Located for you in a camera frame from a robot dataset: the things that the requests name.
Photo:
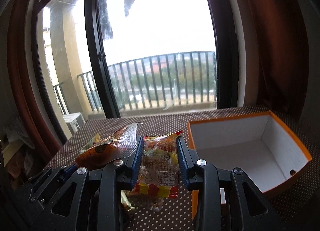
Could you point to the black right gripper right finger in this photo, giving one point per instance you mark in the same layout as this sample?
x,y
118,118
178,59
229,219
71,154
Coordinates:
x,y
227,199

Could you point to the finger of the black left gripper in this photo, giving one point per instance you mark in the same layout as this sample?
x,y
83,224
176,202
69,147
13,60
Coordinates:
x,y
50,183

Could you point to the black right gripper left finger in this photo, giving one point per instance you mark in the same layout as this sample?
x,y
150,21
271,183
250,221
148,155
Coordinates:
x,y
91,200

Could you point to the clear colourful candy packet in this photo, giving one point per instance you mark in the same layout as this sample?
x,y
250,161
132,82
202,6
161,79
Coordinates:
x,y
158,174

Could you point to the white air conditioner unit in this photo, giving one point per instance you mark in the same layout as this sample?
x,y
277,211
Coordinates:
x,y
74,121

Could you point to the orange clear snack packet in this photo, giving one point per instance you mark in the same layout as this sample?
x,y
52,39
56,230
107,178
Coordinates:
x,y
121,144

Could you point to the orange cardboard box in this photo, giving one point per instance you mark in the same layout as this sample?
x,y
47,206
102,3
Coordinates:
x,y
271,150

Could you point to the brown polka dot tablecloth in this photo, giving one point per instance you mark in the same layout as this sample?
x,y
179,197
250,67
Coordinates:
x,y
162,126

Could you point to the balcony metal railing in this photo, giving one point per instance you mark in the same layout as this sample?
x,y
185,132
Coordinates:
x,y
164,81

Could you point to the brown curtain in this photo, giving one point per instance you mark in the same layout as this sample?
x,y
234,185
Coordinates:
x,y
283,55

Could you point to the black window frame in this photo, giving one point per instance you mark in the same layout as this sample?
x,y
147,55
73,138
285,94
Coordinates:
x,y
98,59

